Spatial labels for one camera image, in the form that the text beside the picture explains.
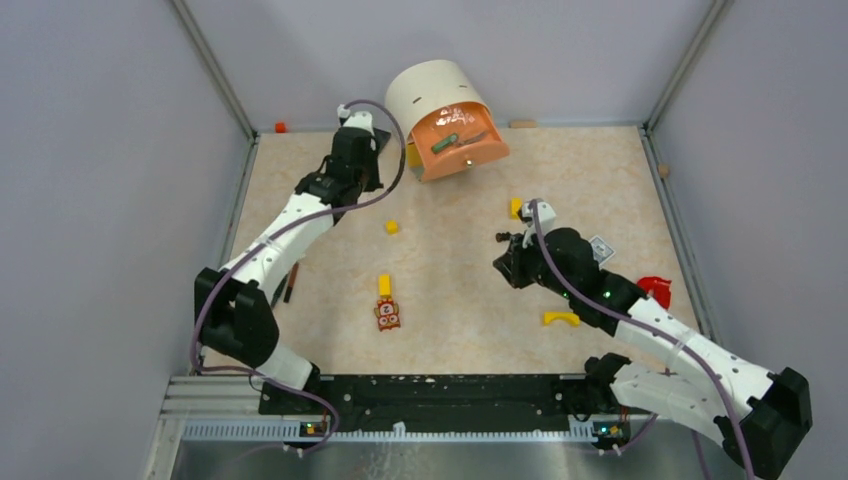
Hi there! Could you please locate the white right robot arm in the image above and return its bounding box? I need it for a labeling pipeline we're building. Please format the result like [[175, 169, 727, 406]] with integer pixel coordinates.
[[493, 199, 813, 479]]

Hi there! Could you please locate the dark eyeliner pencil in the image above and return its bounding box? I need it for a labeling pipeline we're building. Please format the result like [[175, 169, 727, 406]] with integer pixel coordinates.
[[269, 276, 288, 309]]

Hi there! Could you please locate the red owl number puzzle piece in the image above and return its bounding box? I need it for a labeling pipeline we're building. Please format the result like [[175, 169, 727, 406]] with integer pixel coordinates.
[[374, 297, 401, 332]]

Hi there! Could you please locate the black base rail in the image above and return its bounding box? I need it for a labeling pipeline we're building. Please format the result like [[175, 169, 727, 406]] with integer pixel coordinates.
[[258, 374, 654, 435]]

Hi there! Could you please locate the yellow block near drawer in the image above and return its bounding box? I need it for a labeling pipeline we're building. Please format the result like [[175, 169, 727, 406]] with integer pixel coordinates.
[[509, 197, 523, 220]]

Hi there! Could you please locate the peach top drawer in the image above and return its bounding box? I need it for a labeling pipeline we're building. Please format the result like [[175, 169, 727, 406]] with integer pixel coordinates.
[[410, 102, 510, 183]]

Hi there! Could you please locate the purple cable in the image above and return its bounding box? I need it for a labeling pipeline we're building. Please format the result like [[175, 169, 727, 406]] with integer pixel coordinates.
[[527, 198, 760, 480], [189, 99, 408, 456]]

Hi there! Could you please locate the yellow arch block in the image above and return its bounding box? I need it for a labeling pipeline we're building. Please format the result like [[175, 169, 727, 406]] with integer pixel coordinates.
[[543, 311, 581, 327]]

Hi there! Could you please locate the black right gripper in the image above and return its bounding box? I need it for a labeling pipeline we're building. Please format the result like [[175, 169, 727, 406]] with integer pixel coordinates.
[[493, 228, 576, 299]]

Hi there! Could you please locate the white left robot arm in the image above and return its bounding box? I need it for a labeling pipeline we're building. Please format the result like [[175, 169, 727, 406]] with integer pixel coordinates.
[[194, 106, 391, 414]]

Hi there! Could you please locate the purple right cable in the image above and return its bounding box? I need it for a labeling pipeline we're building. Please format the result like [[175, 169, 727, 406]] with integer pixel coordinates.
[[527, 198, 760, 480]]

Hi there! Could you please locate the yellow rectangular block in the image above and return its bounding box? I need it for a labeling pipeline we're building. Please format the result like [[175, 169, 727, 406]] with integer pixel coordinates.
[[378, 274, 392, 298]]

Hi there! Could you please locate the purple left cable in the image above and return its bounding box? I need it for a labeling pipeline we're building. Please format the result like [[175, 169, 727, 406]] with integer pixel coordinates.
[[189, 99, 408, 456]]

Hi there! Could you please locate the small red glass vial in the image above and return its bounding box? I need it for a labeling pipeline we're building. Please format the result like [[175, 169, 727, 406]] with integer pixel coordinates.
[[283, 263, 300, 303]]

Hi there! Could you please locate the wooden block at back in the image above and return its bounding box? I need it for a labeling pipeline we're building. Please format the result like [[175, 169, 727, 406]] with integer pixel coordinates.
[[508, 120, 538, 129]]

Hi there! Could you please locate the black textured square mat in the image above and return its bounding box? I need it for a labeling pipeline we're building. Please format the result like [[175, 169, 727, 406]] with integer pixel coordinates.
[[373, 127, 392, 156]]

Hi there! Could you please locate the cream round drawer organizer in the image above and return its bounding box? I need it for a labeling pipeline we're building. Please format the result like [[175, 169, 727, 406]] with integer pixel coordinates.
[[385, 60, 490, 144]]

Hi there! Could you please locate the red plastic clip toy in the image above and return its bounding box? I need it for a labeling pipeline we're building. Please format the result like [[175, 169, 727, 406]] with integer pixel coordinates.
[[637, 276, 672, 309]]

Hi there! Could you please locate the green tube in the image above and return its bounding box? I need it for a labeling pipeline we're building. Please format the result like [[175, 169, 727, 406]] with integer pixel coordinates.
[[431, 133, 459, 155]]

